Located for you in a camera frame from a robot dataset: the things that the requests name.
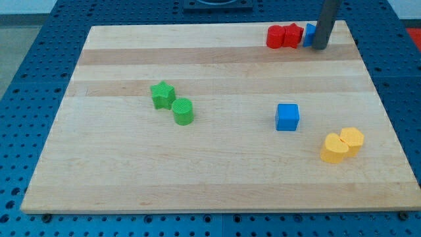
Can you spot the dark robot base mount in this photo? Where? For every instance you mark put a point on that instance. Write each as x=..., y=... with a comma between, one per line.
x=216, y=5

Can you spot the red star block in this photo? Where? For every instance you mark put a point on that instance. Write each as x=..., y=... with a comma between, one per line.
x=293, y=35

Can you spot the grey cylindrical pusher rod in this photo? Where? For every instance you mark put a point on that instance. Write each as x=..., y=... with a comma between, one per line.
x=325, y=23

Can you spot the light wooden board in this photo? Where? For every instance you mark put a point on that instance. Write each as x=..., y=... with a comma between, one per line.
x=110, y=151

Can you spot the yellow heart block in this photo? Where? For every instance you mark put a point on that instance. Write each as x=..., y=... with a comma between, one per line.
x=333, y=149

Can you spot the yellow hexagon block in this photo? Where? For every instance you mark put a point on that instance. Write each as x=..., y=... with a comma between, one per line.
x=354, y=138

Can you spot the green cylinder block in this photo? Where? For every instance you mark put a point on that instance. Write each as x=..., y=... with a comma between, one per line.
x=182, y=109

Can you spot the blue cube block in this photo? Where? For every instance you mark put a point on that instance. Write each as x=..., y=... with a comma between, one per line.
x=287, y=117

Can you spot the green star block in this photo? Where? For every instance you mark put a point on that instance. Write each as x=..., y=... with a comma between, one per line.
x=163, y=95

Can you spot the blue triangle block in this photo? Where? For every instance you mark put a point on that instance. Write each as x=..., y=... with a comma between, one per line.
x=309, y=35

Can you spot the red cylinder block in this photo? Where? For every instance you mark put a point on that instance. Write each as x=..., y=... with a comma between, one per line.
x=275, y=36

